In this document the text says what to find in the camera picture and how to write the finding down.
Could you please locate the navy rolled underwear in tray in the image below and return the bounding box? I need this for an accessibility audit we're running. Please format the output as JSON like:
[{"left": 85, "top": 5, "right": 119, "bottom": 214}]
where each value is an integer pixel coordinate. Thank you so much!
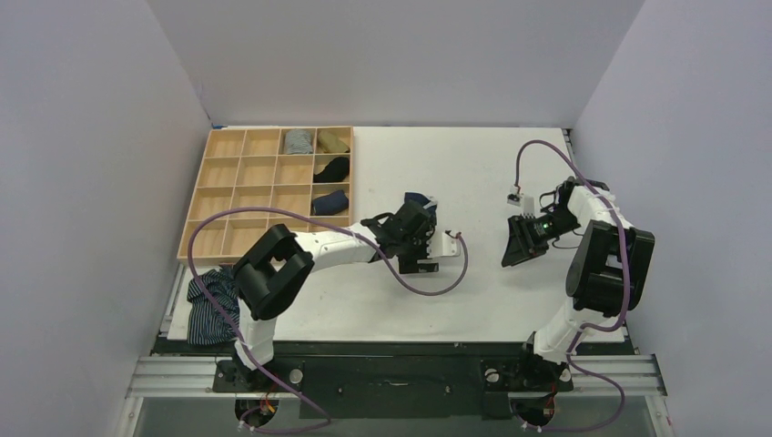
[{"left": 311, "top": 189, "right": 350, "bottom": 216}]

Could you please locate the navy white-trimmed bear underwear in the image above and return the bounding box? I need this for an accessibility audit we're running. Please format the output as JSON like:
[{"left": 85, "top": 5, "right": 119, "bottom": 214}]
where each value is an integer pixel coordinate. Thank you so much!
[{"left": 404, "top": 191, "right": 438, "bottom": 215}]

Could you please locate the grey striped rolled underwear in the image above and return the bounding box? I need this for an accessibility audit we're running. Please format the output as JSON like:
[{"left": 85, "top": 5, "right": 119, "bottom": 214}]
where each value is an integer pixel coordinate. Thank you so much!
[{"left": 283, "top": 128, "right": 313, "bottom": 155}]

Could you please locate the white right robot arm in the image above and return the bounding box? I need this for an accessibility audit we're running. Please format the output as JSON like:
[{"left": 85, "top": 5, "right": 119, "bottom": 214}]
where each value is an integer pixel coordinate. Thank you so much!
[{"left": 501, "top": 177, "right": 655, "bottom": 389}]

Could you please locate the olive rolled underwear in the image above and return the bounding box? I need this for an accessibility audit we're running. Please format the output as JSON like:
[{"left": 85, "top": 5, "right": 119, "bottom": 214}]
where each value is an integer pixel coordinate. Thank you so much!
[{"left": 317, "top": 130, "right": 350, "bottom": 154}]

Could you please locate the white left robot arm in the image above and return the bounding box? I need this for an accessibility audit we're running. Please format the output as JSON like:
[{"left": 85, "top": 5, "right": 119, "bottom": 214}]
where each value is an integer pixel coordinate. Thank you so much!
[{"left": 233, "top": 199, "right": 468, "bottom": 391}]

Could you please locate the wooden compartment organizer tray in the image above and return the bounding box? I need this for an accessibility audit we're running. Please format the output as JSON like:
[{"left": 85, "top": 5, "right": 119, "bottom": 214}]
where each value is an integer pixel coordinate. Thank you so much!
[{"left": 178, "top": 126, "right": 354, "bottom": 266}]

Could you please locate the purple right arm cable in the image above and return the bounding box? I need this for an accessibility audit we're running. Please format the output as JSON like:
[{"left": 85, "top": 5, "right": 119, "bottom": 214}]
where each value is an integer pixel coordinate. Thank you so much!
[{"left": 509, "top": 139, "right": 632, "bottom": 433}]

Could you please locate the aluminium rail base frame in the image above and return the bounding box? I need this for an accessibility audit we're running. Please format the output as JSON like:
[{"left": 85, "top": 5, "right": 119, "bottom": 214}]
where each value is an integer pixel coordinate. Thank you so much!
[{"left": 117, "top": 341, "right": 674, "bottom": 436}]

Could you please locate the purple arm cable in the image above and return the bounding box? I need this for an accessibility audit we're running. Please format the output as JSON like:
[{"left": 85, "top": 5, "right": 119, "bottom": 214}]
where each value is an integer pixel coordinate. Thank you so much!
[
  {"left": 187, "top": 207, "right": 470, "bottom": 437},
  {"left": 509, "top": 139, "right": 632, "bottom": 433}
]

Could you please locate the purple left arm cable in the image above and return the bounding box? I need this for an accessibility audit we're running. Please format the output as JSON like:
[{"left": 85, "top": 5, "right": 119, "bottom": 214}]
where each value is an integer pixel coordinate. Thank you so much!
[{"left": 187, "top": 207, "right": 470, "bottom": 437}]

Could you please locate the navy striped crumpled underwear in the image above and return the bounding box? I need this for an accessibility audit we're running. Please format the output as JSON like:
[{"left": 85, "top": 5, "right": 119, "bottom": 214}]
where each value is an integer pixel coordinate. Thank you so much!
[{"left": 187, "top": 264, "right": 239, "bottom": 346}]

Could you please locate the black rolled underwear in tray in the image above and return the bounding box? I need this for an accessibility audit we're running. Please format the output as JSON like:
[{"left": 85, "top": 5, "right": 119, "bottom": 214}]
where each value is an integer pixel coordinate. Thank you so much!
[{"left": 313, "top": 157, "right": 350, "bottom": 183}]

